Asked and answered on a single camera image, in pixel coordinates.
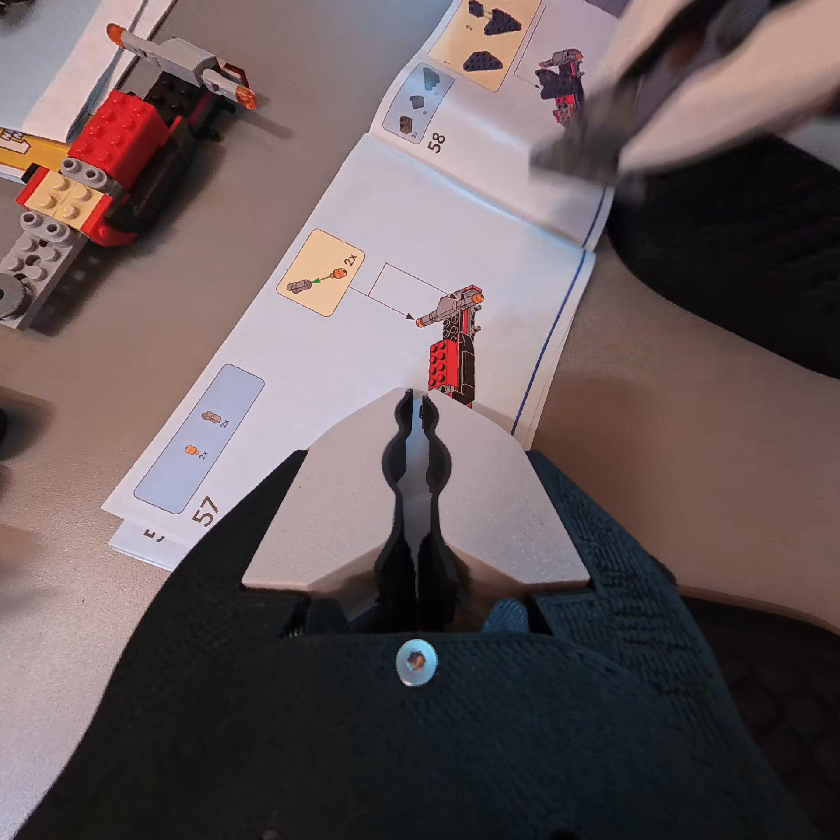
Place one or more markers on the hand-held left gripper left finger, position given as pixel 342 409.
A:
pixel 315 518

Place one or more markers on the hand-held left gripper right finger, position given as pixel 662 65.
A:
pixel 505 518

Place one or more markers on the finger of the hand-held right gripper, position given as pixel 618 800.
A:
pixel 754 98
pixel 630 59

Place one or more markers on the red and black lego model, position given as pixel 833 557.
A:
pixel 118 138

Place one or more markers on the open lego instruction booklet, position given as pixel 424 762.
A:
pixel 394 216

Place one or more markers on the closed lego instruction booklet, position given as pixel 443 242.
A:
pixel 39 72

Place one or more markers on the dark cloth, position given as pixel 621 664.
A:
pixel 722 262

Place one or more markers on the instruction booklet with yellow panel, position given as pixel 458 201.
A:
pixel 29 149

